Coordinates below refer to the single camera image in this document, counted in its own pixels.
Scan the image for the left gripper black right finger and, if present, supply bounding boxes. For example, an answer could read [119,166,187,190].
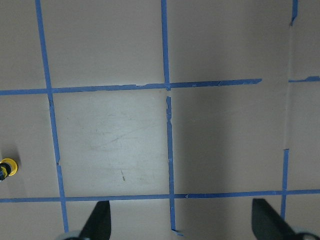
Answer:
[251,198,297,240]

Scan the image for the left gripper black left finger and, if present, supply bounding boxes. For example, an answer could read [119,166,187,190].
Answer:
[79,201,111,240]

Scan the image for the yellow push button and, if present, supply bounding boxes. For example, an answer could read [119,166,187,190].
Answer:
[0,158,19,181]

